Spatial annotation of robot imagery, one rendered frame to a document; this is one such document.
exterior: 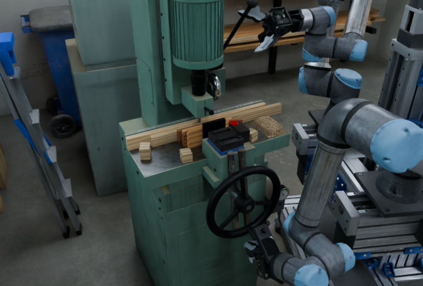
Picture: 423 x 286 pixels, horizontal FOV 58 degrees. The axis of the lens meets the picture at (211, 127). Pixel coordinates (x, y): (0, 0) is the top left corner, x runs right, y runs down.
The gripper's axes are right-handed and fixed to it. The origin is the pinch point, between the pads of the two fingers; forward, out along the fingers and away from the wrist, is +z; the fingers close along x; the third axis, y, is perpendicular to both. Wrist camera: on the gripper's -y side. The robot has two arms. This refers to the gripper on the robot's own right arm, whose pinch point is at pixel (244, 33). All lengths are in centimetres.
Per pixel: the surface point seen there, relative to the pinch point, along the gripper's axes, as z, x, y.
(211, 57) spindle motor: 11.5, 4.0, -5.9
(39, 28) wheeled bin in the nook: 51, -108, -154
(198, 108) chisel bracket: 14.9, 14.9, -22.9
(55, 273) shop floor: 78, 52, -131
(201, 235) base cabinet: 20, 58, -51
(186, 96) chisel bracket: 15.8, 7.9, -27.6
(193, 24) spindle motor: 17.0, -5.0, 0.9
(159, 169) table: 35, 31, -26
